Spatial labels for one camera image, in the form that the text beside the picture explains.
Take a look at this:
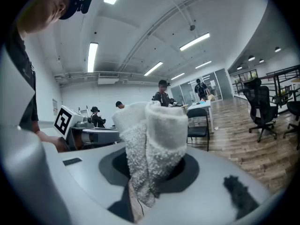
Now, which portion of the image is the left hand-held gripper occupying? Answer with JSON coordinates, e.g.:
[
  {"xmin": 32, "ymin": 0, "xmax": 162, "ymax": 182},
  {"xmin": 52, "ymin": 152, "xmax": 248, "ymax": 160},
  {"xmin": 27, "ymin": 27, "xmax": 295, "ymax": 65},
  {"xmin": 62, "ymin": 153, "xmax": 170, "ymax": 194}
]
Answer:
[{"xmin": 53, "ymin": 105, "xmax": 121, "ymax": 151}]

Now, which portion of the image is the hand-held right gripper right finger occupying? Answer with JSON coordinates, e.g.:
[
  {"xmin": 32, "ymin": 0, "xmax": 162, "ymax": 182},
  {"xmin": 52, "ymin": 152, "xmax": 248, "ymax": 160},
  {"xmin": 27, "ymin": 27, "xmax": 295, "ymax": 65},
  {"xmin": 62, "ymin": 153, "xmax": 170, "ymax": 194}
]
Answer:
[{"xmin": 140, "ymin": 146, "xmax": 271, "ymax": 225}]

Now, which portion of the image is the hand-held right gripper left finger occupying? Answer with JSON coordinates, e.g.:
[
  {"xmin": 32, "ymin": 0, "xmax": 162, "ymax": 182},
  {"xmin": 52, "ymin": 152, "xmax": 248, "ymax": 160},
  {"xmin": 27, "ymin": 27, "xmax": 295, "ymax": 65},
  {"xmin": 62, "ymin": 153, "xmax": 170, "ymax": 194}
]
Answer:
[{"xmin": 43, "ymin": 142, "xmax": 135, "ymax": 225}]

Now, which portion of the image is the white cloth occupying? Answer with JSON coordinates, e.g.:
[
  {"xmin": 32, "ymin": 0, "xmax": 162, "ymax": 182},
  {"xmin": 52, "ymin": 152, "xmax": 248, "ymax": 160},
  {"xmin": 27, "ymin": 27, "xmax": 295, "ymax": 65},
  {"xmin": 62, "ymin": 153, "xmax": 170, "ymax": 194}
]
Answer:
[{"xmin": 112, "ymin": 100, "xmax": 189, "ymax": 208}]

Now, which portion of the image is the person's left forearm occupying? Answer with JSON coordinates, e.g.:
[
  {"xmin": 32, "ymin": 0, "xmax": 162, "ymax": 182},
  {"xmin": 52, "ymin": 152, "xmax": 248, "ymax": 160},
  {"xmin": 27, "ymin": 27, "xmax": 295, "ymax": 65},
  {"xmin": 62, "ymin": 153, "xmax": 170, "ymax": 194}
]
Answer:
[{"xmin": 32, "ymin": 120, "xmax": 69, "ymax": 153}]

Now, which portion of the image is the white ceiling air conditioner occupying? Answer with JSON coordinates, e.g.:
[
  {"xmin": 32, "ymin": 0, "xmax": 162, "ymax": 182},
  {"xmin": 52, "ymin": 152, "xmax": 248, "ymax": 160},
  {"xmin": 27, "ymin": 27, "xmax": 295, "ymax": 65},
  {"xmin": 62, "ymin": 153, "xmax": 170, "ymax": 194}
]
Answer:
[{"xmin": 97, "ymin": 72, "xmax": 120, "ymax": 85}]

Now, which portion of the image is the black folding chair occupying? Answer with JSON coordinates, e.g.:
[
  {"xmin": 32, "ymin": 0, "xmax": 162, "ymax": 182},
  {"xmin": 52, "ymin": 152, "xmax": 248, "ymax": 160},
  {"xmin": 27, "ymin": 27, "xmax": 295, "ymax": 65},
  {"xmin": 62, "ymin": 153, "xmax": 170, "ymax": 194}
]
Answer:
[{"xmin": 186, "ymin": 107, "xmax": 211, "ymax": 152}]

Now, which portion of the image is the white table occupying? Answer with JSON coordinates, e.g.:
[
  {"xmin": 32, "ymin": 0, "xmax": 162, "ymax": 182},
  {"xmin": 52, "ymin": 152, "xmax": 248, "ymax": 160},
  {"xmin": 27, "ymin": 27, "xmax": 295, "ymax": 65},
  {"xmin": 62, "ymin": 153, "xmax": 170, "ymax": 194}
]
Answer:
[{"xmin": 186, "ymin": 99, "xmax": 215, "ymax": 134}]

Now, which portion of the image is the person's black shirt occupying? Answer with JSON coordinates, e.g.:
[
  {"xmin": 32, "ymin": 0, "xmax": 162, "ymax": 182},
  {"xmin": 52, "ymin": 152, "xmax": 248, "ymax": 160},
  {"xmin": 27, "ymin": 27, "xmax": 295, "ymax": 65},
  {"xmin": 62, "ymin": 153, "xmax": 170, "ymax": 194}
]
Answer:
[{"xmin": 3, "ymin": 23, "xmax": 40, "ymax": 132}]

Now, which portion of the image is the black office chair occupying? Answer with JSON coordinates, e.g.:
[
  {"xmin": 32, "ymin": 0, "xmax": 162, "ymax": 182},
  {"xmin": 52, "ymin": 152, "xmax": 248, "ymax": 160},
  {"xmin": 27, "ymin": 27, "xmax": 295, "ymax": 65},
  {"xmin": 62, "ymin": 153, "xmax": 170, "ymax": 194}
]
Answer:
[
  {"xmin": 283, "ymin": 89, "xmax": 300, "ymax": 151},
  {"xmin": 242, "ymin": 77, "xmax": 279, "ymax": 143}
]

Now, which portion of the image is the glass office partition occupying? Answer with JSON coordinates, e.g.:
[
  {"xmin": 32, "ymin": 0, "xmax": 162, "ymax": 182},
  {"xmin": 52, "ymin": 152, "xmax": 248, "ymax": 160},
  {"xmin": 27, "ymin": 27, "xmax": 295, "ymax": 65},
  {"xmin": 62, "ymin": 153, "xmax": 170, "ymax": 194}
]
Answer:
[{"xmin": 170, "ymin": 68, "xmax": 234, "ymax": 103}]

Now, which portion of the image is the person's black cap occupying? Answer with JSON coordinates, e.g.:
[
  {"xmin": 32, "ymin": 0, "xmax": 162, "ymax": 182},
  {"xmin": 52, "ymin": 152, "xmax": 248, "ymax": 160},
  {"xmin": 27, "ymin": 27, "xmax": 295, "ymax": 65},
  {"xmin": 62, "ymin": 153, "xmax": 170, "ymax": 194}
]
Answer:
[{"xmin": 58, "ymin": 0, "xmax": 81, "ymax": 21}]

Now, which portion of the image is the person's head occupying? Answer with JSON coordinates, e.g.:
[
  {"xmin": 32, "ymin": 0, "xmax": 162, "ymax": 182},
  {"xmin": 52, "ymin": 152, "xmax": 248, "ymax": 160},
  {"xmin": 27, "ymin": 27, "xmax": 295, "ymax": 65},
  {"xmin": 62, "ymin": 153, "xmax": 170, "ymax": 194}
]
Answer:
[{"xmin": 16, "ymin": 0, "xmax": 70, "ymax": 34}]

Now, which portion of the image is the black metal railing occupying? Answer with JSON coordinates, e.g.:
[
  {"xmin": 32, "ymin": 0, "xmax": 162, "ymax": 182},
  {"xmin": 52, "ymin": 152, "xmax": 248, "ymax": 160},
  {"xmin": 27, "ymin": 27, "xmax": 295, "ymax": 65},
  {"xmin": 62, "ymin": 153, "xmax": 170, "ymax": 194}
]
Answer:
[{"xmin": 232, "ymin": 64, "xmax": 300, "ymax": 107}]

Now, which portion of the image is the black head camera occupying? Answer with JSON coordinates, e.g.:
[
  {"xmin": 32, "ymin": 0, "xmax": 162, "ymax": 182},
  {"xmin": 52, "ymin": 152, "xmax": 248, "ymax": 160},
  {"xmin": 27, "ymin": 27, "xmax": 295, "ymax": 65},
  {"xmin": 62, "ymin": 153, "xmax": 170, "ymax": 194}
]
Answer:
[{"xmin": 76, "ymin": 0, "xmax": 93, "ymax": 15}]

